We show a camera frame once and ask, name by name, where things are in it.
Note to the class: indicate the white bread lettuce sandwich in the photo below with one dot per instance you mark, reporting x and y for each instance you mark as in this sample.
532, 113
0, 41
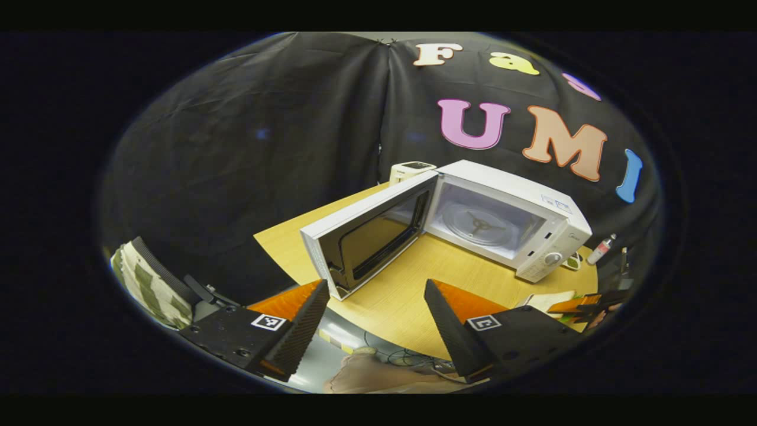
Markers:
553, 299

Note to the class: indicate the white microwave oven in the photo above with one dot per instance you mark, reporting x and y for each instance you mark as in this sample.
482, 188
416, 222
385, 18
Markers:
532, 195

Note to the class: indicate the white toaster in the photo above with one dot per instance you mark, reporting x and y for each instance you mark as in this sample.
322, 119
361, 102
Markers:
408, 170

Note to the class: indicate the person's camouflage garment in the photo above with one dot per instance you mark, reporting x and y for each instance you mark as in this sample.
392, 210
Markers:
154, 293

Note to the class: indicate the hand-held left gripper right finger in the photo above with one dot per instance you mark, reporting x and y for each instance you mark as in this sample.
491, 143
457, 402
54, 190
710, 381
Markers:
452, 337

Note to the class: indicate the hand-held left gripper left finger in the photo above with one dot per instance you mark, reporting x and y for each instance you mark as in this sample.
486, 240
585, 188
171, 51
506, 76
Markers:
298, 340

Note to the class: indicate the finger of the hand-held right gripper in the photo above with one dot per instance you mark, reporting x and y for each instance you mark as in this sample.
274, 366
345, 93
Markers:
576, 304

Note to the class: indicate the clear bottle with pink label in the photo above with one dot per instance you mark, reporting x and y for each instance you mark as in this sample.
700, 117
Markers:
600, 250

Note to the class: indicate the white divided dish of beans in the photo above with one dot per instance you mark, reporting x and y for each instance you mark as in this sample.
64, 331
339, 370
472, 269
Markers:
572, 261

